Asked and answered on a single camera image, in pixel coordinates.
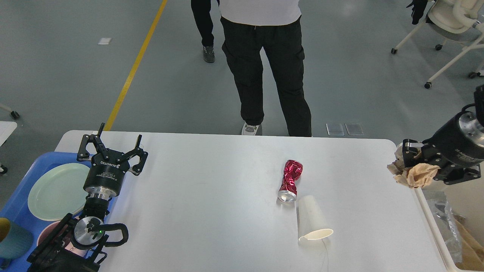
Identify brown paper bag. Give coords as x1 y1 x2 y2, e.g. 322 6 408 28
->
454 215 484 271

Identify brown paper ball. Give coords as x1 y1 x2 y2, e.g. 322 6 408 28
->
387 144 441 188

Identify person in white sneakers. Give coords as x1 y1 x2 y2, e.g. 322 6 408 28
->
218 0 312 137

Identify beige plastic bin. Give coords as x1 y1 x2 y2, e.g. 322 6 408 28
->
414 177 484 272

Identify chair caster at left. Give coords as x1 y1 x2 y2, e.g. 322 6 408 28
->
0 103 20 119

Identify white side table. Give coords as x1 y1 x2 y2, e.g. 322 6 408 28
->
0 121 17 146

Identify white office chair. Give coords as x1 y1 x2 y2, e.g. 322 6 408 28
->
391 0 484 89

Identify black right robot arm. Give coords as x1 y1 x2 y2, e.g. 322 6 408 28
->
401 85 484 185

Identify teal mug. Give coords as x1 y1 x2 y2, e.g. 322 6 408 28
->
0 217 34 259

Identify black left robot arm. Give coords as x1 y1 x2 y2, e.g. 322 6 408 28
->
26 123 148 272

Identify pink HOME mug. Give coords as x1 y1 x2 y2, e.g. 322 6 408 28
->
36 221 87 257

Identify blue plastic tray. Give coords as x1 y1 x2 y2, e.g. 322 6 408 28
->
1 152 91 272

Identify mint green plate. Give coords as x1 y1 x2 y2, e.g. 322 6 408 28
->
28 162 90 221

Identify aluminium foil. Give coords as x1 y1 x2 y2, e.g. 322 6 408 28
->
422 190 462 263

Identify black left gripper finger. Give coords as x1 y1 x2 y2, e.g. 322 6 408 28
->
123 134 149 176
77 122 108 163

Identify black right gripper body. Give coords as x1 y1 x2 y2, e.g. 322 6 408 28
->
428 113 484 167

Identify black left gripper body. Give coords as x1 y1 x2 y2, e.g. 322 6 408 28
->
83 151 130 197

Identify clear floor plate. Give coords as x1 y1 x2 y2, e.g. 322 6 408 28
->
326 123 345 136
344 123 365 136

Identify black garment on chair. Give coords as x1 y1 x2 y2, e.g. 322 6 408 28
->
406 0 429 25

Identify clear floor plate right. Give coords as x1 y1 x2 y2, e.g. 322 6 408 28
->
344 123 365 136

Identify person in dark sneakers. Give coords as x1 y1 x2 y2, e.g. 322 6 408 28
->
190 0 215 63

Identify crushed red can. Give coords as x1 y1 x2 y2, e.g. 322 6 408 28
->
277 160 303 203

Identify white paper cup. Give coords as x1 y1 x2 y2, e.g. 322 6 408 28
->
298 196 334 241

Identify clear floor plate left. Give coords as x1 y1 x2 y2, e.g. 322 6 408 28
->
326 123 345 136

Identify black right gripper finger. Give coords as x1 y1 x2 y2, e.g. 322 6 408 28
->
433 165 481 185
402 139 441 168

